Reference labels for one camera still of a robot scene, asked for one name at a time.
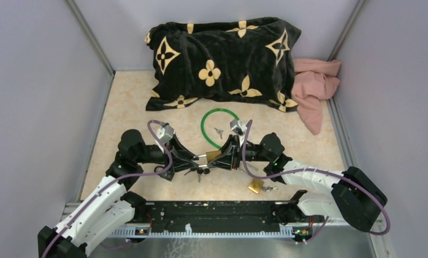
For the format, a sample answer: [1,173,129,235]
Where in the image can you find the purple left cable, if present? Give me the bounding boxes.
[41,119,174,258]

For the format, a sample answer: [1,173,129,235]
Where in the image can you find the brass padlock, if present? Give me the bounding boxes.
[194,150,222,168]
[239,168,264,194]

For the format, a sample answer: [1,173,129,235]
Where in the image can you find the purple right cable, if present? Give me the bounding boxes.
[241,119,391,237]

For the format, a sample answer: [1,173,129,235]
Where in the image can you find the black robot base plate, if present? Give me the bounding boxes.
[119,191,325,239]

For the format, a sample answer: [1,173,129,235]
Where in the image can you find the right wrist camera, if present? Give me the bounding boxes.
[230,119,247,147]

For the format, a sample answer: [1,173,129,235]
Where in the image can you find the pink cloth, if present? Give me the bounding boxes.
[291,59,341,135]

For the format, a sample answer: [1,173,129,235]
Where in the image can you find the black floral plush blanket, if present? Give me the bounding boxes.
[145,17,301,112]

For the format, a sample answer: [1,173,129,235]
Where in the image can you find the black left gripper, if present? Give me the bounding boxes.
[135,134,199,173]

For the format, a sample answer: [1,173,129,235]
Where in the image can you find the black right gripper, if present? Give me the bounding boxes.
[208,134,272,169]

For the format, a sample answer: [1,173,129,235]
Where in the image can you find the single black headed key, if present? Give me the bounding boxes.
[184,168,198,176]

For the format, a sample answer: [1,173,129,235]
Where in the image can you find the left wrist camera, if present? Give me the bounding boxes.
[156,123,174,144]

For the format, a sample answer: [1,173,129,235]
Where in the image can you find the purple cable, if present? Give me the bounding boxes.
[241,119,391,237]
[41,119,174,258]

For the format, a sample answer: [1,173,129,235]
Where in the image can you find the silver cable lock keys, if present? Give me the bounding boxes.
[214,127,224,139]

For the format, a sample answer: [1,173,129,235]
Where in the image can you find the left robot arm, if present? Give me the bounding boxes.
[38,125,199,257]

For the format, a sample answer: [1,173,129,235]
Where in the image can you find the keys of padlock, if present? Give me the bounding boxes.
[261,186,278,192]

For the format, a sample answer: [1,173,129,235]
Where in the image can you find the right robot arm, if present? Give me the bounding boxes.
[206,133,391,235]

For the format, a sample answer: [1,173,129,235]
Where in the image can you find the green cable lock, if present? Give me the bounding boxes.
[199,108,239,149]

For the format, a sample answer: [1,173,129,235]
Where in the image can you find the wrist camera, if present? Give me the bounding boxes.
[230,119,247,147]
[156,123,174,144]

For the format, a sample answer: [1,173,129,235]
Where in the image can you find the black headed keys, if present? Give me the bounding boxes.
[197,167,210,183]

